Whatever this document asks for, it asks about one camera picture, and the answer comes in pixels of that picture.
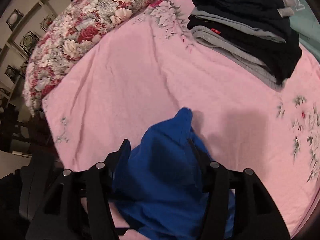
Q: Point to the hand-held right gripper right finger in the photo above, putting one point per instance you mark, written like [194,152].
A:
[217,180]

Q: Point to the black pants grey cuffs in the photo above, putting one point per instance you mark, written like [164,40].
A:
[237,2]

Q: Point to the pink floral bedsheet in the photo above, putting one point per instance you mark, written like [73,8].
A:
[130,75]

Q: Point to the black pants red tag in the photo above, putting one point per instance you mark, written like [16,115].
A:
[270,47]

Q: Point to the framed decorative plate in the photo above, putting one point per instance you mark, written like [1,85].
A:
[31,41]
[12,72]
[14,18]

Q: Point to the red floral pillow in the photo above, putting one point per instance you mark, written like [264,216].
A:
[82,22]

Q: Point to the blue and red pants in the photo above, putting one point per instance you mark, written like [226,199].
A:
[160,160]

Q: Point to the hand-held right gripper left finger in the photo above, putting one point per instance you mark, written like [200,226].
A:
[100,180]

